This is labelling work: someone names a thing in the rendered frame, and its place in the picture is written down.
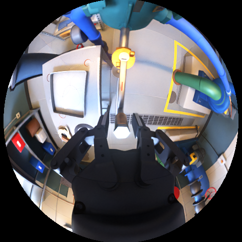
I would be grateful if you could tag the red handwheel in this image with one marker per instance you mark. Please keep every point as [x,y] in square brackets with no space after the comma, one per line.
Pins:
[210,193]

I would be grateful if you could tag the blue wall sign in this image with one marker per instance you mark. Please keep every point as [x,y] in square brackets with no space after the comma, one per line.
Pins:
[64,24]

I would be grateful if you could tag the brown box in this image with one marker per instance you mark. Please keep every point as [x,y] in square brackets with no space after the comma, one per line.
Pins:
[32,126]

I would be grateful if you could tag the grey drain pipe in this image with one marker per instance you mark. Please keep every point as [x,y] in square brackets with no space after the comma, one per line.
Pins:
[124,36]

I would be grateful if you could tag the blue pump with grey motor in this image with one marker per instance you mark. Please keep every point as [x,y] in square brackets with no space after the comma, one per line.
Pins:
[198,175]

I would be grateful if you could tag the white wall switch box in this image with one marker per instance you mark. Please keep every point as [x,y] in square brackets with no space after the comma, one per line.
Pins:
[222,160]

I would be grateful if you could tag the blue box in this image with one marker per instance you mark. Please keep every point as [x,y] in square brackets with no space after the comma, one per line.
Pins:
[48,148]
[37,164]

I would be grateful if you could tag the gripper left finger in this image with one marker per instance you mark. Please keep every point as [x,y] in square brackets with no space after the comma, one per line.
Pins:
[66,153]

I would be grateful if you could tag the grey cylinder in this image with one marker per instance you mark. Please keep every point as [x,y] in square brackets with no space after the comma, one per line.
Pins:
[76,35]

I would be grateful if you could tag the red disc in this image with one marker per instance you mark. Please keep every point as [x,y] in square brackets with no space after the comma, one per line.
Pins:
[176,192]

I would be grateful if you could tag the grey valve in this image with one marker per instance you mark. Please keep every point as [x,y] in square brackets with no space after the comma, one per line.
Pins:
[197,189]

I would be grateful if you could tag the teal strainer body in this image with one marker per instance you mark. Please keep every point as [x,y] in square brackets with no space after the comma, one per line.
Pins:
[117,13]

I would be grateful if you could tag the red box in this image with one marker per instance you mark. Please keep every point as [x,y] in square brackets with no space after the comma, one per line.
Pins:
[18,142]

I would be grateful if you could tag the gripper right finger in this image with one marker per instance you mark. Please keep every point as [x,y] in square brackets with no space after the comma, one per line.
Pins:
[170,147]

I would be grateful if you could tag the grey floor grating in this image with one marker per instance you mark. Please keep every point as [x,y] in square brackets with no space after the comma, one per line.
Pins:
[162,119]

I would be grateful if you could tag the cream wall socket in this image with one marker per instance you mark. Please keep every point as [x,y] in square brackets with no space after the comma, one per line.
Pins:
[18,115]

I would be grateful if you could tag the grey shelf unit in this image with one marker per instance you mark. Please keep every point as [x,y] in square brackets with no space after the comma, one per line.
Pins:
[28,151]

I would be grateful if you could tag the cream drain cock lever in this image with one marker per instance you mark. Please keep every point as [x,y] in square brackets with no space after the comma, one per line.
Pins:
[122,79]

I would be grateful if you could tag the yellow drain cock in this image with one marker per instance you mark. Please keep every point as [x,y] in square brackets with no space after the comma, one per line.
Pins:
[115,56]

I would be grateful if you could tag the dark blue curved panel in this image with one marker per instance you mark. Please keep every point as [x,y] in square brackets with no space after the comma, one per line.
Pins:
[32,65]

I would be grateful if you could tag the blue pipe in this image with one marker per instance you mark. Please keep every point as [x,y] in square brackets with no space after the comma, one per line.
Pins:
[87,24]
[208,45]

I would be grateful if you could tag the grey slotted rack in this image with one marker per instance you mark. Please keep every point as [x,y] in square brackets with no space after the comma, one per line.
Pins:
[99,20]

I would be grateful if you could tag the grey drip tray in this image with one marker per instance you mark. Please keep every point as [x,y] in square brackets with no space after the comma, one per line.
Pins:
[69,92]

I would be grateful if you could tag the cream plinth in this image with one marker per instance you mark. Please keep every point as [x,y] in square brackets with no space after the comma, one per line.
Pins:
[179,134]
[189,100]

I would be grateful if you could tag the green pipe elbow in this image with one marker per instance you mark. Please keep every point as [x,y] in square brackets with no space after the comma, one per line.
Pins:
[196,82]

